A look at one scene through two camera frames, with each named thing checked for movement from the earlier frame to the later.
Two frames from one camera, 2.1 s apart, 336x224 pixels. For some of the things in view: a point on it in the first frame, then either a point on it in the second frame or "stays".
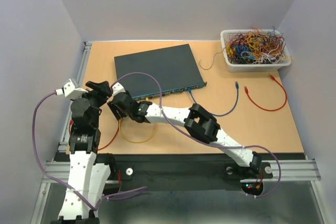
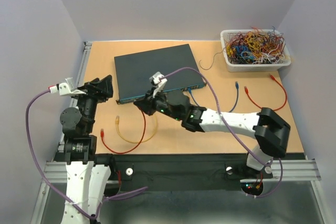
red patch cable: x=276 y=109 stays
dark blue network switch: x=175 y=67 stays
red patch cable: x=72 y=123 -> x=102 y=132
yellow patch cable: x=147 y=98 stays
